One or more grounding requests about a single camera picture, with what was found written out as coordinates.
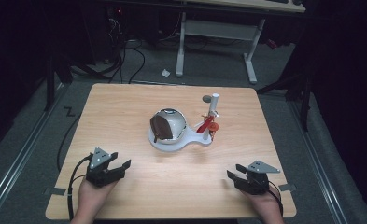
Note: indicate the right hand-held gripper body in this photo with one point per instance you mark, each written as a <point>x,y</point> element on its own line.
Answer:
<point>256,183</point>

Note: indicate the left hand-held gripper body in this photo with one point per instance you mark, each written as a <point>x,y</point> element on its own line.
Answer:
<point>101,175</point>

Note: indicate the brown leather wallet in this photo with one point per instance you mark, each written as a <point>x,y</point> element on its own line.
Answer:
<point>161,127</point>

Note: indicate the white key holder stand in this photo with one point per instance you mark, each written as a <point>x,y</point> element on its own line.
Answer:
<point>184,141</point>

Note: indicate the shiny silver bowl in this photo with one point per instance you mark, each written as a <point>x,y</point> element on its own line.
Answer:
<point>178,124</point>

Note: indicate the person's right hand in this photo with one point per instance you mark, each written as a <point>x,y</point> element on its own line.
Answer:
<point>265,205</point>

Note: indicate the person's left hand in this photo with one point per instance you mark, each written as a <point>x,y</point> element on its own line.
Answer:
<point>92,199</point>

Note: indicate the grey tape piece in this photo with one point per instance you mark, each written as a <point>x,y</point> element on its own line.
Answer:
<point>287,187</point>
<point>55,191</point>

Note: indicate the dark round disc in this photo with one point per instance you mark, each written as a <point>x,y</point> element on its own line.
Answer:
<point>206,99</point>

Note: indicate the black metal stand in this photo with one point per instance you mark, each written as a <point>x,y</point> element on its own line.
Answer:
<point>305,105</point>
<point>49,87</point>

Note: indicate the white paper scrap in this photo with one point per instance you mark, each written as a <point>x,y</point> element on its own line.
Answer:
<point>165,73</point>

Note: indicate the small red object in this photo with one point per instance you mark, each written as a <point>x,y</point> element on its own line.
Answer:
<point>271,44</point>

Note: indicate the wooden desk with white legs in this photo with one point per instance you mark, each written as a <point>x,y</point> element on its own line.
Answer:
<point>221,29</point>

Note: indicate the metal floor rail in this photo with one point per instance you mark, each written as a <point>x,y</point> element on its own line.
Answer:
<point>16,163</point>
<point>318,161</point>

